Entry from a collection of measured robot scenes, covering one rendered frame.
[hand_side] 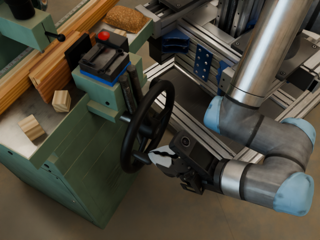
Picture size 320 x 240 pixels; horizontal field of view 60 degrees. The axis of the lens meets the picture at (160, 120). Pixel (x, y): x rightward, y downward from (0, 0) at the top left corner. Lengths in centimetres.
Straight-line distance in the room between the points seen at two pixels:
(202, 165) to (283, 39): 28
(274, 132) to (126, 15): 60
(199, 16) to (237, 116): 80
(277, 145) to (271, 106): 114
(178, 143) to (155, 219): 101
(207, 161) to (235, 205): 103
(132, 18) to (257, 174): 63
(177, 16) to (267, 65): 78
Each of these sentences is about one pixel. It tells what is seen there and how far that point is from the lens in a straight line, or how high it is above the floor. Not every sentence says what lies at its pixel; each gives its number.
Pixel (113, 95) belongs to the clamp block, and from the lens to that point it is 71.
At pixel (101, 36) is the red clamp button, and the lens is 75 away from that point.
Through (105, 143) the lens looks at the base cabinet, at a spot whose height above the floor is 61.
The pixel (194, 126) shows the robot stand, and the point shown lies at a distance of 151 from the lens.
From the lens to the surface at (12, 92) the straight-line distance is 82.
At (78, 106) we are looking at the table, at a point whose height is 89.
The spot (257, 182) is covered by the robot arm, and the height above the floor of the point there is 102.
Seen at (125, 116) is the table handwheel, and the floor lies 83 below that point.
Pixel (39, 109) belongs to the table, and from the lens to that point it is 79.
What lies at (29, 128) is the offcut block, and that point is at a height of 94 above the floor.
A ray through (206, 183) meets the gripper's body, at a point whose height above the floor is 91.
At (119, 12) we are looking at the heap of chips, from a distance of 97.
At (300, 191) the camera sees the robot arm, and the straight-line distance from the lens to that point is 52.
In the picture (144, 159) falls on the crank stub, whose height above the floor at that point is 86.
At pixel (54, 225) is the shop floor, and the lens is 162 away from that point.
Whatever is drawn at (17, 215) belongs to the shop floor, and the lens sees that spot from 171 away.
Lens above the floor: 149
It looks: 56 degrees down
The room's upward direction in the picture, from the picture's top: straight up
